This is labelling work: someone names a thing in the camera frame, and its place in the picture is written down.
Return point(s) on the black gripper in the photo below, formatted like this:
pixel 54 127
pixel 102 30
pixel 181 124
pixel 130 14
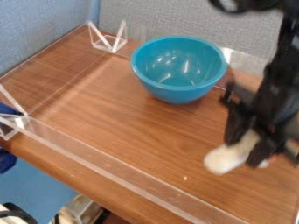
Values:
pixel 275 132

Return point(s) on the white brown toy mushroom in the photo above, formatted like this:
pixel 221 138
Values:
pixel 227 157

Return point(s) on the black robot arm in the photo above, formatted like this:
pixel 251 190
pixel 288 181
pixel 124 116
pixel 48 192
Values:
pixel 288 32

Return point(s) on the blue bowl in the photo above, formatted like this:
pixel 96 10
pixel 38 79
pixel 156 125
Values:
pixel 177 67

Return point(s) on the clear acrylic back barrier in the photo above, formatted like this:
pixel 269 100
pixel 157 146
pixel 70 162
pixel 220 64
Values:
pixel 240 67

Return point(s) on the clear acrylic barrier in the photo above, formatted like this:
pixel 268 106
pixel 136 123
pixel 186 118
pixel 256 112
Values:
pixel 240 67
pixel 168 197

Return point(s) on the clear box below table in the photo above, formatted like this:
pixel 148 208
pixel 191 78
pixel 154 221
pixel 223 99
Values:
pixel 80 211

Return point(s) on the clear acrylic front barrier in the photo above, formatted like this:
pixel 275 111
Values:
pixel 168 197

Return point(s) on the black white object below table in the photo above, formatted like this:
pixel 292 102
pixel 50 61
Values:
pixel 13 215

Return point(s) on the clear acrylic corner bracket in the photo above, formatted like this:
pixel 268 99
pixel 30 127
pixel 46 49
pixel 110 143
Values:
pixel 106 42

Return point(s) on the clear acrylic left bracket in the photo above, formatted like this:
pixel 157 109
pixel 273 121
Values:
pixel 13 117

